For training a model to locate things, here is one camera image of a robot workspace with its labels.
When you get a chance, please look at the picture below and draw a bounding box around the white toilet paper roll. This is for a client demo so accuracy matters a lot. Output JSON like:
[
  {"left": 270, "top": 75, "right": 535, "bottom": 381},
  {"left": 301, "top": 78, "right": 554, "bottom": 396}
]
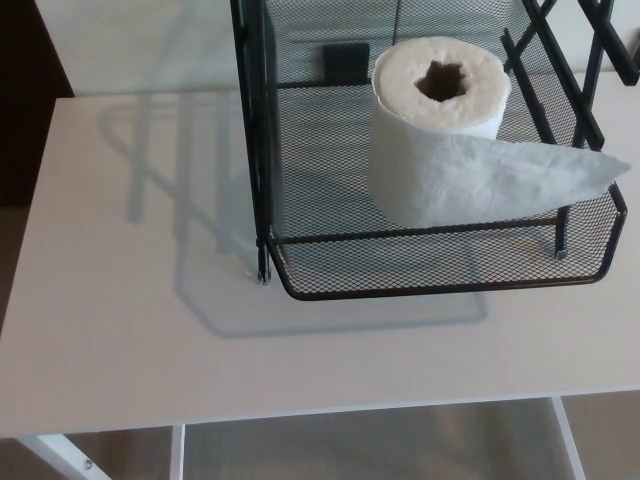
[{"left": 367, "top": 38, "right": 632, "bottom": 229}]

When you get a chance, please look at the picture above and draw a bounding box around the black mesh file tray rack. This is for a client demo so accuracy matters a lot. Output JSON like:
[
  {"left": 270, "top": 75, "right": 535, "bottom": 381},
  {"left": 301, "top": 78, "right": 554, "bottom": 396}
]
[{"left": 229, "top": 0, "right": 640, "bottom": 303}]

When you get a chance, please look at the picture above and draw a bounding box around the dark brown panel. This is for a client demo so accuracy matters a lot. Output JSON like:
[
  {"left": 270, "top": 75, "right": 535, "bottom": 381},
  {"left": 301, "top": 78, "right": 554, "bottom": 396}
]
[{"left": 0, "top": 0, "right": 76, "bottom": 206}]

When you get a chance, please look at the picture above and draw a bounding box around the white metal desk leg frame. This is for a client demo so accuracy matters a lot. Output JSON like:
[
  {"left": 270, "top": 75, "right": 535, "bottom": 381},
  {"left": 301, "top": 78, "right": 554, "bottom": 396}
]
[
  {"left": 549, "top": 397, "right": 586, "bottom": 480},
  {"left": 14, "top": 424, "right": 187, "bottom": 480}
]

